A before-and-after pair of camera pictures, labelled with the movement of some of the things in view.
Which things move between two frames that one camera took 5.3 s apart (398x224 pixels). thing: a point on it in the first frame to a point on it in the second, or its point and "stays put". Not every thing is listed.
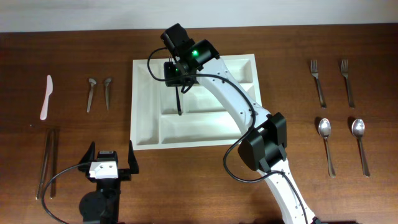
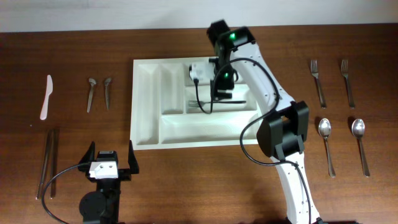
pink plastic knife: (49, 89) stays put
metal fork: (177, 91) to (195, 103)
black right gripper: (171, 74) to (224, 94)
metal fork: (314, 71) stays put
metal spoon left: (324, 127) stays put
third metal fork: (344, 72) stays put
